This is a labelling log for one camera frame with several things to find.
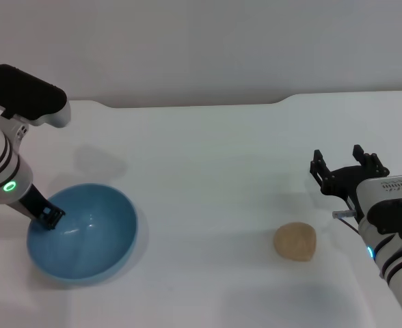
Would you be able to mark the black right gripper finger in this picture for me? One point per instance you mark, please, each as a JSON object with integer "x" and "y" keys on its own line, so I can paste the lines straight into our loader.
{"x": 320, "y": 169}
{"x": 373, "y": 165}

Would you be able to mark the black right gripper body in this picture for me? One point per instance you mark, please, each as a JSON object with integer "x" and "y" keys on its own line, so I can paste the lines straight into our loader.
{"x": 342, "y": 184}

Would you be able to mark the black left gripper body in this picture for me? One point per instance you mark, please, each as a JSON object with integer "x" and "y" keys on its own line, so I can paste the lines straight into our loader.
{"x": 35, "y": 203}

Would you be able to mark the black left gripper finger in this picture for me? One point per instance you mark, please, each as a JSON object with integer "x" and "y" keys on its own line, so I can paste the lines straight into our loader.
{"x": 52, "y": 218}

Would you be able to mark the blue bowl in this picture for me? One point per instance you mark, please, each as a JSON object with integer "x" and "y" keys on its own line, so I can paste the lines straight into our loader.
{"x": 84, "y": 239}

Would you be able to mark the tan egg yolk pastry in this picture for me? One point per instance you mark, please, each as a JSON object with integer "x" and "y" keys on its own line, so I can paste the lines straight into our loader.
{"x": 295, "y": 241}

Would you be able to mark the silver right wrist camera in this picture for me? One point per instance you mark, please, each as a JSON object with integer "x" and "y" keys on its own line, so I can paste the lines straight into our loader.
{"x": 385, "y": 194}

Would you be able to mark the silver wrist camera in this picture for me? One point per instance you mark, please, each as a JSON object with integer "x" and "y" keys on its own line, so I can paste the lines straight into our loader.
{"x": 20, "y": 89}
{"x": 385, "y": 194}

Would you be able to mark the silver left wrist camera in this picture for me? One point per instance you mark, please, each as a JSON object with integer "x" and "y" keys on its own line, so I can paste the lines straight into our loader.
{"x": 20, "y": 89}

